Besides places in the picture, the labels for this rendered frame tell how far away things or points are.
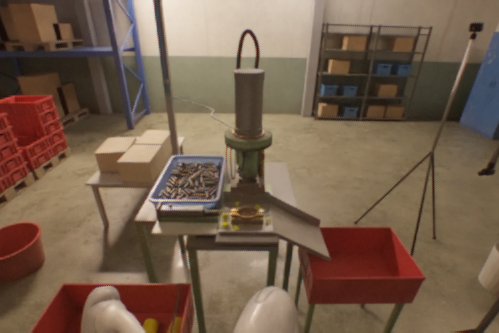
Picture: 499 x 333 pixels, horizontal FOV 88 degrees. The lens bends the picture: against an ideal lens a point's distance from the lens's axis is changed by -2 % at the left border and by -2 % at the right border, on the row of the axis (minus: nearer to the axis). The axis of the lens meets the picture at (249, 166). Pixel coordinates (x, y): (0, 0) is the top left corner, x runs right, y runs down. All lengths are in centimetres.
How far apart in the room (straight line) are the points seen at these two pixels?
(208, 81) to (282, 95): 176
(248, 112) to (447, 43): 686
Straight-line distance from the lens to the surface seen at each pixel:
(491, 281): 305
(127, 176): 274
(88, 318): 105
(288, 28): 635
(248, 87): 106
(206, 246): 135
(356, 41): 630
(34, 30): 636
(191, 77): 652
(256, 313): 71
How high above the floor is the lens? 190
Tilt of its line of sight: 28 degrees down
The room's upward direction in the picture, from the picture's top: 1 degrees clockwise
